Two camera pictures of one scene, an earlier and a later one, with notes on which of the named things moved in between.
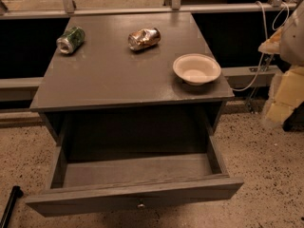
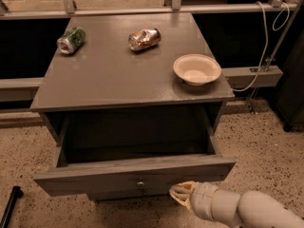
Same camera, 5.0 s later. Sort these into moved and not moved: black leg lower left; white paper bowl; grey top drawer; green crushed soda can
Moved: grey top drawer
Not moved: green crushed soda can; black leg lower left; white paper bowl
